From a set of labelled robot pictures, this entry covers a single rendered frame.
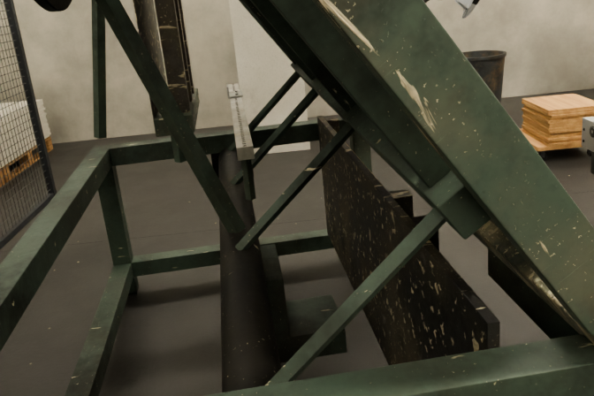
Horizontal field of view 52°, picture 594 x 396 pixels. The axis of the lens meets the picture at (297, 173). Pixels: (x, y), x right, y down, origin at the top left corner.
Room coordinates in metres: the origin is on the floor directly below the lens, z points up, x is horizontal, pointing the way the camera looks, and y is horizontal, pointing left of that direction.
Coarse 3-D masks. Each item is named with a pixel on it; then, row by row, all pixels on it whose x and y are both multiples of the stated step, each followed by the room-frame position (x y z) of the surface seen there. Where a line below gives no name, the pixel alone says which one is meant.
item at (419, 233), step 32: (96, 0) 1.78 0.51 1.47; (96, 32) 2.89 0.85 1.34; (128, 32) 1.77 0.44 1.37; (96, 64) 2.89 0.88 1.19; (96, 96) 2.89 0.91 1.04; (160, 96) 1.77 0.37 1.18; (96, 128) 2.89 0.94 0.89; (288, 128) 2.34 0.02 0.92; (352, 128) 1.69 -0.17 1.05; (192, 160) 1.79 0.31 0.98; (256, 160) 2.31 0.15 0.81; (320, 160) 1.68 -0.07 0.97; (224, 192) 1.81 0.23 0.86; (288, 192) 1.67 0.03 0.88; (224, 224) 1.81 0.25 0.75; (256, 224) 1.67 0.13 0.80; (320, 352) 0.95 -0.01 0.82
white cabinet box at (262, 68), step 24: (240, 24) 5.40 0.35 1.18; (240, 48) 5.40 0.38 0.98; (264, 48) 5.40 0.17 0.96; (240, 72) 5.40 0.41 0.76; (264, 72) 5.40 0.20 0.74; (288, 72) 5.40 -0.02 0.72; (264, 96) 5.40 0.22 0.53; (288, 96) 5.40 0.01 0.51; (264, 120) 5.40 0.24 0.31; (288, 144) 5.40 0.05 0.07
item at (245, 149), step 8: (232, 88) 2.85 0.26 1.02; (232, 104) 2.43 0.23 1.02; (240, 104) 2.41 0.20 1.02; (232, 112) 2.26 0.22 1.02; (240, 112) 2.25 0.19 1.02; (232, 120) 2.12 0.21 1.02; (240, 120) 2.10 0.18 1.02; (240, 128) 1.97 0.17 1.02; (248, 128) 1.96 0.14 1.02; (240, 136) 1.86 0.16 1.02; (248, 136) 1.85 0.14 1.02; (240, 144) 1.75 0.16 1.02; (248, 144) 1.74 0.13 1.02; (240, 152) 1.72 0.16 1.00; (248, 152) 1.72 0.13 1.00; (240, 160) 1.72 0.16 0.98
